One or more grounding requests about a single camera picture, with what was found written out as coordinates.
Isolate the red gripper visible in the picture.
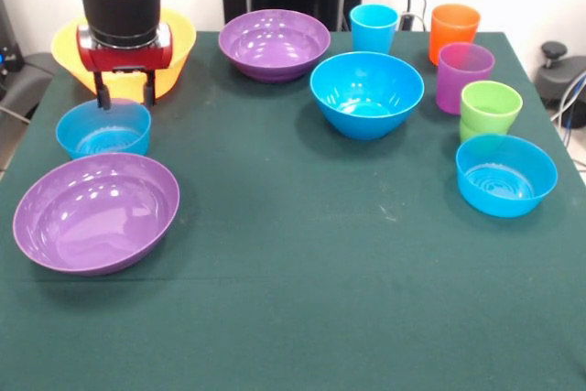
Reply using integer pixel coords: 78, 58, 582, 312
76, 22, 175, 112

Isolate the small blue bowl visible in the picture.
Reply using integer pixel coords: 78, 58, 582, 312
55, 97, 153, 161
455, 134, 559, 219

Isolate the large deep blue bowl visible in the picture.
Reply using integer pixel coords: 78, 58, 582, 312
309, 50, 426, 142

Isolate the black electronic device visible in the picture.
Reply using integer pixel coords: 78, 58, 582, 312
0, 0, 25, 74

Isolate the orange cup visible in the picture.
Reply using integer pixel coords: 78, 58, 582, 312
429, 3, 483, 67

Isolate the black power strip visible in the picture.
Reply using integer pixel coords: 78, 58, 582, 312
398, 11, 429, 31

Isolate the blue cup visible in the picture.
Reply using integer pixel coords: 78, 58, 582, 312
350, 3, 399, 56

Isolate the white cable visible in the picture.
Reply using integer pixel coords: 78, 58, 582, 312
0, 104, 31, 125
550, 102, 586, 125

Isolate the purple cup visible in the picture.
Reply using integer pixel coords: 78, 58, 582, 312
435, 41, 496, 116

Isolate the purple bowl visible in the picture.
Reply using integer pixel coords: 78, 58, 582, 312
217, 8, 331, 84
12, 152, 181, 277

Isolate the yellow bowl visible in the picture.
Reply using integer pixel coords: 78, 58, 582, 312
49, 8, 198, 102

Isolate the blue cable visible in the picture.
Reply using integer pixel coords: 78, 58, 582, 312
559, 71, 586, 145

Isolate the green cup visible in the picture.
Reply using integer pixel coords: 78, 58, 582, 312
460, 81, 524, 136
459, 119, 482, 144

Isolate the black knobbed equipment base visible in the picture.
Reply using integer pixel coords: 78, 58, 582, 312
534, 41, 586, 103

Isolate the dark green tablecloth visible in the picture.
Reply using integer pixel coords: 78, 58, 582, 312
0, 31, 586, 391

